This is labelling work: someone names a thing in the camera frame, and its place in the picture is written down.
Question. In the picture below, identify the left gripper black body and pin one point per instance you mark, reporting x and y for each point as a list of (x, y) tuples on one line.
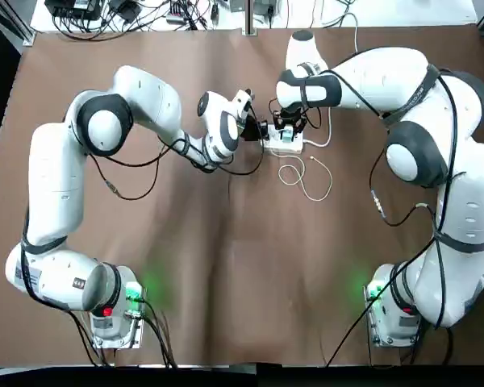
[(251, 130)]

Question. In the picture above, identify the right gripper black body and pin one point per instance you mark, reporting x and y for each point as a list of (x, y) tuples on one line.
[(290, 113)]

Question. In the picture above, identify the pale mint phone charger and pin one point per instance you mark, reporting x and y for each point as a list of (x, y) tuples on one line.
[(287, 135)]

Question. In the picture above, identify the white power strip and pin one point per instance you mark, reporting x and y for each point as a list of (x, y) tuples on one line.
[(284, 148)]

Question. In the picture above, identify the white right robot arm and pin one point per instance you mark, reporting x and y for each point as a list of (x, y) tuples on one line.
[(476, 209)]

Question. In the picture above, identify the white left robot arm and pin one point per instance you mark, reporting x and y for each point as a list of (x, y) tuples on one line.
[(56, 181)]

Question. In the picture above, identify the black power adapter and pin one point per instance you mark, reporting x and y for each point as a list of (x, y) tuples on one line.
[(123, 10)]

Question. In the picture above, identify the grey device box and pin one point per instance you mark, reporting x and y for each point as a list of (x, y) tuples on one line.
[(264, 6), (237, 5)]

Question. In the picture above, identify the grey usb hub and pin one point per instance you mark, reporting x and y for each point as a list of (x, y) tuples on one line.
[(176, 17)]

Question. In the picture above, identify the black electronics box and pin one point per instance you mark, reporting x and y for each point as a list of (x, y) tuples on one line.
[(72, 8)]

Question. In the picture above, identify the grey metal frame post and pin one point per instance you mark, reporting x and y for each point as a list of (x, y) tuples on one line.
[(249, 18)]

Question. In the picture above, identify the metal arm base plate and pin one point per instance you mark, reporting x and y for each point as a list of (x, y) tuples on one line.
[(119, 334), (387, 334)]

